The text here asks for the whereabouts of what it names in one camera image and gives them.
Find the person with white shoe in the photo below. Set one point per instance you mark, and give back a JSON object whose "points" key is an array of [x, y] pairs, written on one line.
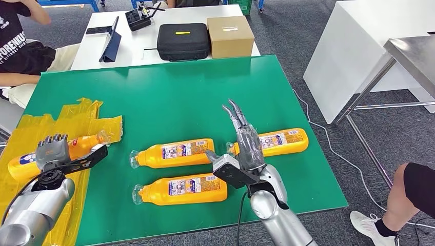
{"points": [[397, 200]]}

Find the white block table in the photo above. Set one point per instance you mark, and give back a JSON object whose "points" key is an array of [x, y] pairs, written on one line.
{"points": [[346, 51]]}

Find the black carrying case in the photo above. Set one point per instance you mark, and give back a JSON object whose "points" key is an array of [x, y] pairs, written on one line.
{"points": [[183, 42]]}

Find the seated person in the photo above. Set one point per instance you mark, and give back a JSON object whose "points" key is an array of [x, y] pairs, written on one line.
{"points": [[20, 54]]}

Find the white desk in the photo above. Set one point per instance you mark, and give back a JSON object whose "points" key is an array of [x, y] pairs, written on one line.
{"points": [[136, 42]]}

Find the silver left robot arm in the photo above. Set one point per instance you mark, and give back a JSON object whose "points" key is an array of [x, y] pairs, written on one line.
{"points": [[37, 210]]}

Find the tablet in blue folio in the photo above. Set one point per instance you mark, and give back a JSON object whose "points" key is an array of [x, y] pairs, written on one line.
{"points": [[113, 46]]}

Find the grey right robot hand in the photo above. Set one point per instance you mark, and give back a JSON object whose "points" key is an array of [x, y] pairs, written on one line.
{"points": [[249, 149]]}

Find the black remote controller with antennas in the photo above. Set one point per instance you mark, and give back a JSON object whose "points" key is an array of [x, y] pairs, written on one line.
{"points": [[135, 20]]}

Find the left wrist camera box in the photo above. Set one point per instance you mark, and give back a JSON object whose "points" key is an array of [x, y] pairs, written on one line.
{"points": [[91, 158]]}

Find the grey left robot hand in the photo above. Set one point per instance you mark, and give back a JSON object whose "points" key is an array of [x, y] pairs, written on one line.
{"points": [[52, 151]]}

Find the brown cardboard box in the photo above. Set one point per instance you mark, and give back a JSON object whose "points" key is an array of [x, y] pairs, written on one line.
{"points": [[230, 39]]}

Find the person behind white desk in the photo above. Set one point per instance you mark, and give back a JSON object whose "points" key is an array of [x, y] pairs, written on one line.
{"points": [[193, 2]]}

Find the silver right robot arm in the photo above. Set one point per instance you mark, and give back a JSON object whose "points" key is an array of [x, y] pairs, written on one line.
{"points": [[275, 217]]}

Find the green plastic crate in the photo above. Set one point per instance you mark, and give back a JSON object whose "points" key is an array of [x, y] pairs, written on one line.
{"points": [[241, 6]]}

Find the yellow plastic sheet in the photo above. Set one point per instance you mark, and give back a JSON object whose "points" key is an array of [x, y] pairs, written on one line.
{"points": [[37, 220]]}

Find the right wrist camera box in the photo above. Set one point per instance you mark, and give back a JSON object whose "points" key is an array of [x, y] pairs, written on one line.
{"points": [[231, 173]]}

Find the stainless steel table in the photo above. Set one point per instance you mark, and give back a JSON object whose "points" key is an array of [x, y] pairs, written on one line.
{"points": [[414, 54]]}

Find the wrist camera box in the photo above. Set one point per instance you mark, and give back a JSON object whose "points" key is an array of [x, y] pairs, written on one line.
{"points": [[91, 158], [231, 173]]}

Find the orange detergent bottle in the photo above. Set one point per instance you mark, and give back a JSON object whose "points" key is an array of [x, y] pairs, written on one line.
{"points": [[180, 154], [20, 168], [289, 141], [190, 188]]}

